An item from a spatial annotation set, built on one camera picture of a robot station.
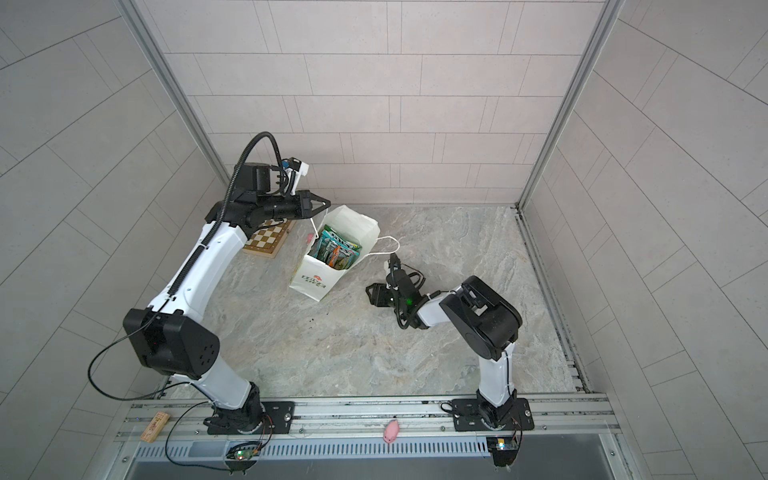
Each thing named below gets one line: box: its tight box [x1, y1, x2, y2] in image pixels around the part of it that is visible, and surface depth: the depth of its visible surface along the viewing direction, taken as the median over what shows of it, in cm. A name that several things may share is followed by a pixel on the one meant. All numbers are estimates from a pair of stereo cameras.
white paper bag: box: [289, 205, 400, 302], surface depth 89 cm
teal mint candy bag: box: [310, 229, 361, 270], surface depth 91 cm
